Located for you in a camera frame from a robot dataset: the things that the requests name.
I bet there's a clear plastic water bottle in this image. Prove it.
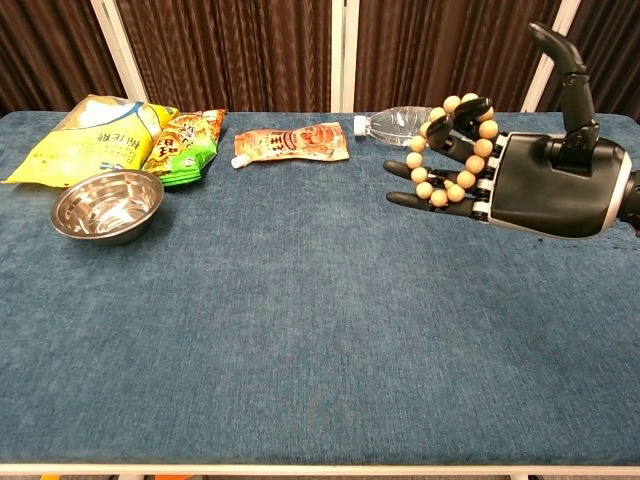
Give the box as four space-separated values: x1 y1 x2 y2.
353 105 454 150

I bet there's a yellow snack bag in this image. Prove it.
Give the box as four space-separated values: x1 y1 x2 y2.
1 93 180 189

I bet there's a white table frame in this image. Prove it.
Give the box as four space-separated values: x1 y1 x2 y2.
0 463 640 477

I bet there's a green orange snack bag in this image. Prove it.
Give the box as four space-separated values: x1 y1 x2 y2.
142 108 228 188

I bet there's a wooden bead bracelet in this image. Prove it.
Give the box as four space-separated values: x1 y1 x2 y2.
405 92 500 208

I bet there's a stainless steel bowl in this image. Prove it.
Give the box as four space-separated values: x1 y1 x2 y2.
50 169 166 247

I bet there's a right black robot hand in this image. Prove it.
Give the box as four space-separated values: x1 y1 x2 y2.
383 21 634 239

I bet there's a brown white-framed screen panel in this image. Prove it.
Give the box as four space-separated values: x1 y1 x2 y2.
0 0 136 117
522 0 640 124
102 0 345 114
343 0 569 114

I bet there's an orange sauce pouch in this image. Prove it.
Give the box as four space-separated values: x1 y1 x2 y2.
230 121 351 170

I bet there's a blue table cloth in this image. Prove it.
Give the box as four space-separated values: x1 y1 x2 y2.
0 110 640 466

